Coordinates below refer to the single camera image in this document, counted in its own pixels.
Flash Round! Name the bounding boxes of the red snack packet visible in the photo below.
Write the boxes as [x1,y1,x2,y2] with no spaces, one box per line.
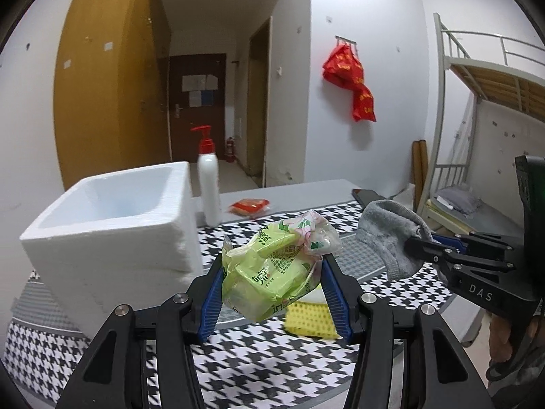
[229,198,272,217]

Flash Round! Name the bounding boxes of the houndstooth tablecloth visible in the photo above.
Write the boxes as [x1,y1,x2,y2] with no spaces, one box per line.
[4,202,469,409]

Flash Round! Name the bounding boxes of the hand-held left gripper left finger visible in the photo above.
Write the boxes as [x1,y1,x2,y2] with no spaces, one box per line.
[62,253,226,409]

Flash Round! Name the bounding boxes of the white metal bunk bed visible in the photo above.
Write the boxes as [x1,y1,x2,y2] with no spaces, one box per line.
[419,13,545,265]

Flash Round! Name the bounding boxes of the red printed plastic bag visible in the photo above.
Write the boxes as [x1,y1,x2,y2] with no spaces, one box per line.
[352,83,377,122]
[322,45,364,88]

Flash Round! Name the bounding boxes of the dark brown entrance door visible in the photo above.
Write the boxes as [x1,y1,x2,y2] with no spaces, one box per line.
[169,53,227,163]

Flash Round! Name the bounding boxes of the black smartphone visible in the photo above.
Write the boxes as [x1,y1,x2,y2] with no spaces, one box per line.
[351,188,386,210]

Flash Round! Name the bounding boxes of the grey pillow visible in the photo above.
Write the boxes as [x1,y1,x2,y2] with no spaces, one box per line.
[436,187,482,216]

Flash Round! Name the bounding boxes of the grey sock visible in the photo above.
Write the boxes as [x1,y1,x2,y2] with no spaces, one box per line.
[358,199,434,279]

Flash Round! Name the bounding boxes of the wooden wardrobe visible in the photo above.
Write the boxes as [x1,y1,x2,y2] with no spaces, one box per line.
[53,0,172,192]

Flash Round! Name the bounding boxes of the white pump bottle red cap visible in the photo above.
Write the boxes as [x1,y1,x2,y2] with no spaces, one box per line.
[190,125,222,226]

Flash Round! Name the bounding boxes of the light wooden side door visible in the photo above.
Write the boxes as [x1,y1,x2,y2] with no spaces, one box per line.
[247,16,273,188]

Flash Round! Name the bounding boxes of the green tissue pack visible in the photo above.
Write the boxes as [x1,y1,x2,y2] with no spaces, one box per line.
[221,209,342,322]

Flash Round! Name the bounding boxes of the person's right hand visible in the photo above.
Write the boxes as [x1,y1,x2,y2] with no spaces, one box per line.
[489,314,514,367]

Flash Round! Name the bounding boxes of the yellow foam net sleeve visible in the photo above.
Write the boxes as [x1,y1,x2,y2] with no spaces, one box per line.
[285,300,341,340]

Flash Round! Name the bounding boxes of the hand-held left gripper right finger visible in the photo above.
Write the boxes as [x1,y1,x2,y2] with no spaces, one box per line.
[319,253,490,409]

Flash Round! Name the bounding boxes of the white foam box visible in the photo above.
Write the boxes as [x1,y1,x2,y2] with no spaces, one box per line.
[19,161,204,337]

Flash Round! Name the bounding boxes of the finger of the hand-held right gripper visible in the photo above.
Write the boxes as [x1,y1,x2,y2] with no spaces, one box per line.
[404,236,517,272]
[431,232,525,254]

